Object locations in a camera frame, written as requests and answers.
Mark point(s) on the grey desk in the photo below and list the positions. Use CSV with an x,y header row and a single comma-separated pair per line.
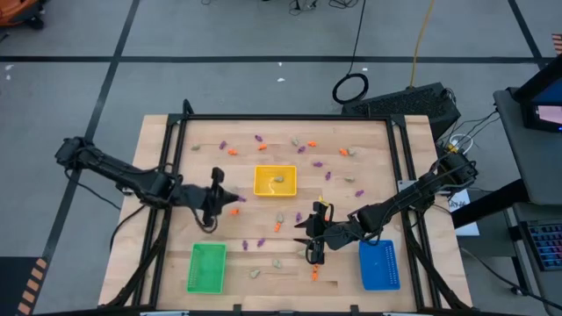
x,y
531,175

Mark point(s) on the black mat orange stripes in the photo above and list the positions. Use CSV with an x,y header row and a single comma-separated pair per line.
x,y
13,285

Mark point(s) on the red white striped object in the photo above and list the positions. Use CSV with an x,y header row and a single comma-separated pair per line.
x,y
557,44

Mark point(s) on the yellow power plug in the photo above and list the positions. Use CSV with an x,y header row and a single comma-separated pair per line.
x,y
452,149

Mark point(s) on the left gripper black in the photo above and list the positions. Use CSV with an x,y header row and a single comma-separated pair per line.
x,y
197,196

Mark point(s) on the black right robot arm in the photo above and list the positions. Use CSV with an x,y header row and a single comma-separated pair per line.
x,y
395,204

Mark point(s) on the black computer case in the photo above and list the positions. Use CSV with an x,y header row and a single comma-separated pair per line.
x,y
395,105

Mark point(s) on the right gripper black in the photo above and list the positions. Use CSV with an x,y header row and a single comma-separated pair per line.
x,y
329,234

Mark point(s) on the blue plastic basket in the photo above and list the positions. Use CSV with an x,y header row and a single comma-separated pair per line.
x,y
377,276

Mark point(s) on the backlit keyboard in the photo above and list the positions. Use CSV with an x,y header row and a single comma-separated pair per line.
x,y
546,246

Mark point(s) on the orange machine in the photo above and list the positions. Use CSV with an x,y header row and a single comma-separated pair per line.
x,y
17,9

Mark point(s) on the yellow plastic basket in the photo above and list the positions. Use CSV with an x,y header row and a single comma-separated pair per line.
x,y
263,175

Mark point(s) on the white paper sheet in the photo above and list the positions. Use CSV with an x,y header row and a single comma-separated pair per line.
x,y
467,228

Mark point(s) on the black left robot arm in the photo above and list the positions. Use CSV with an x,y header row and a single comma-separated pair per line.
x,y
123,175

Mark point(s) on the black monitor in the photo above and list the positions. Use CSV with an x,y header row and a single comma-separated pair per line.
x,y
527,118

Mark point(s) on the green plastic basket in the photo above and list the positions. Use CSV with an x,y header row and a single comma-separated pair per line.
x,y
206,281

